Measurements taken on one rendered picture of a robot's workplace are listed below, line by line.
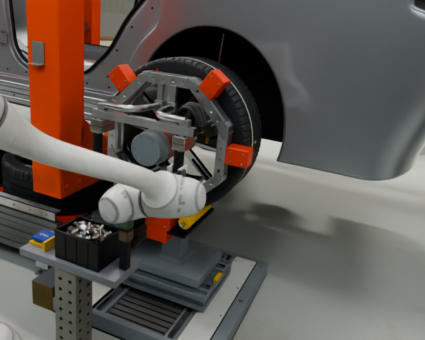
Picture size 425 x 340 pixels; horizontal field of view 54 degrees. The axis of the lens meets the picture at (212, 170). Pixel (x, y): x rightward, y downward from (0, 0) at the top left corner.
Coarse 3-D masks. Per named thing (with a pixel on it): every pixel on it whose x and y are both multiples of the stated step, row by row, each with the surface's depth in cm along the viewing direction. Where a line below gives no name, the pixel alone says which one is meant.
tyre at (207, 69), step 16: (144, 64) 174; (160, 64) 170; (176, 64) 168; (192, 64) 166; (208, 64) 172; (240, 80) 180; (224, 96) 164; (240, 96) 168; (240, 112) 164; (256, 112) 180; (240, 128) 165; (256, 128) 178; (240, 144) 167; (256, 144) 180; (240, 176) 173; (208, 192) 178; (224, 192) 176
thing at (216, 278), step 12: (228, 264) 215; (132, 276) 199; (144, 276) 201; (156, 276) 200; (216, 276) 202; (228, 276) 218; (144, 288) 198; (156, 288) 196; (168, 288) 193; (180, 288) 195; (192, 288) 194; (204, 288) 194; (216, 288) 200; (180, 300) 192; (192, 300) 189; (204, 300) 187
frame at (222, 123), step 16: (144, 80) 165; (160, 80) 163; (176, 80) 161; (192, 80) 158; (128, 96) 171; (208, 112) 159; (224, 112) 163; (224, 128) 158; (112, 144) 182; (224, 144) 160; (128, 160) 185; (224, 160) 162; (224, 176) 166
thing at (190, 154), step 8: (152, 88) 184; (136, 96) 179; (144, 96) 180; (152, 96) 195; (128, 104) 181; (136, 104) 185; (144, 104) 192; (144, 112) 197; (208, 120) 172; (128, 128) 188; (136, 128) 194; (144, 128) 184; (128, 136) 188; (128, 144) 188; (200, 144) 176; (208, 144) 176; (128, 152) 188; (184, 152) 180; (192, 152) 179; (192, 160) 180; (152, 168) 196; (200, 168) 181; (192, 176) 204; (200, 176) 203; (208, 176) 179
